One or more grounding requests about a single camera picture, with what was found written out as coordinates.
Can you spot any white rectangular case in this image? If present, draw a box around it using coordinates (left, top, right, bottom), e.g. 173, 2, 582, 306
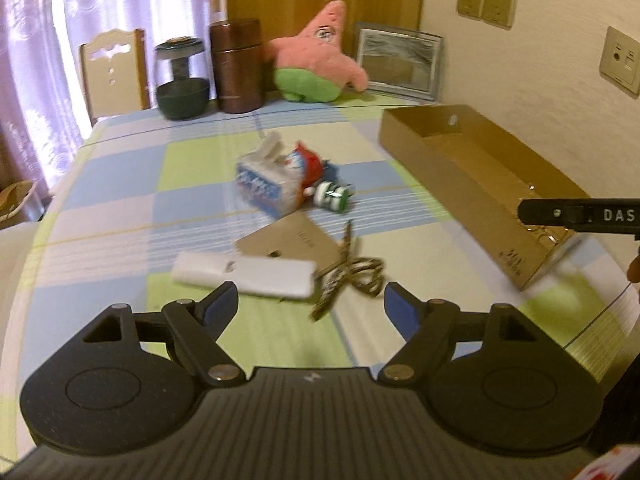
171, 252, 317, 299

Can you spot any tan cardboard card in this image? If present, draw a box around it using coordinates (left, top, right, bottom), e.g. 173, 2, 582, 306
235, 211, 340, 275

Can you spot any green white tape roll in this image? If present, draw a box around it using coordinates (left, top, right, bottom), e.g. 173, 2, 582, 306
314, 181, 352, 214

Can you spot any blue toothpick plastic box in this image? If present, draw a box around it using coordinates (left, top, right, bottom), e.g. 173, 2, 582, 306
235, 131, 302, 219

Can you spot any Doraemon red hood figurine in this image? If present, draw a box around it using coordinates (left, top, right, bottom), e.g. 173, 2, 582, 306
292, 141, 340, 192

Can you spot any person's right hand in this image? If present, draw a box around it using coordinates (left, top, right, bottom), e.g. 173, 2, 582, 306
627, 256, 640, 284

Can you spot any cardboard box tray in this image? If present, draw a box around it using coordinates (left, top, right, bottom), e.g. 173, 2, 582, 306
378, 105, 587, 289

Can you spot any checkered tablecloth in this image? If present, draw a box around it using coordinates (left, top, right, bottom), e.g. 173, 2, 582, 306
1, 96, 639, 466

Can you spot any glass jar dark green base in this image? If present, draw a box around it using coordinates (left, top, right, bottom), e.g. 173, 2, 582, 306
154, 37, 210, 120

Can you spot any cream wooden chair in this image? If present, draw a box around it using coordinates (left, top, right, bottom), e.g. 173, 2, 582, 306
79, 28, 151, 126

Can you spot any pink Patrick star plush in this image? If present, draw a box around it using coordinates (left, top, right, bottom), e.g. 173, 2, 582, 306
264, 0, 369, 103

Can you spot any brown metal thermos canister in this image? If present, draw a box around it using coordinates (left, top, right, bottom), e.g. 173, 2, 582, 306
208, 18, 265, 114

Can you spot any purple lace curtain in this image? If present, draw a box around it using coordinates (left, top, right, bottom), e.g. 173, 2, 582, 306
1, 0, 224, 196

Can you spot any leopard pattern cord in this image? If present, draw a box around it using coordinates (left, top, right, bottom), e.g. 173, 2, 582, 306
309, 219, 386, 322

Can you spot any single wall outlet plate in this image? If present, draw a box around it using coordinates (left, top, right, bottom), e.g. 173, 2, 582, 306
599, 26, 640, 96

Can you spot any silver picture frame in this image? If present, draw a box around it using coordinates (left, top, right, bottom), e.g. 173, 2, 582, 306
355, 23, 445, 103

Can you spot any double wall socket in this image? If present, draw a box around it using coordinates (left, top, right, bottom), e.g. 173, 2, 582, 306
457, 0, 518, 29

